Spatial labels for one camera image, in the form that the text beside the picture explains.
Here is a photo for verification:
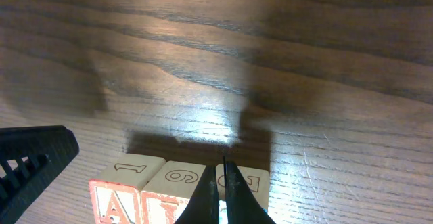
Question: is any blue 2 block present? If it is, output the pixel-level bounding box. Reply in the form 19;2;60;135
216;164;270;224

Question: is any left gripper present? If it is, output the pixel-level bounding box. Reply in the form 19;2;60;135
1;125;79;223

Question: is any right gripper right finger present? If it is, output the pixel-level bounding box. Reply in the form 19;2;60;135
223;161;275;224

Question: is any red A block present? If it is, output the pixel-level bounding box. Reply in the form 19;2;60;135
89;154;166;223

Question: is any red I block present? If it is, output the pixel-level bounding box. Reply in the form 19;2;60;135
141;161;206;224

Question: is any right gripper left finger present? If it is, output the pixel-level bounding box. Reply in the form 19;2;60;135
175;165;219;224

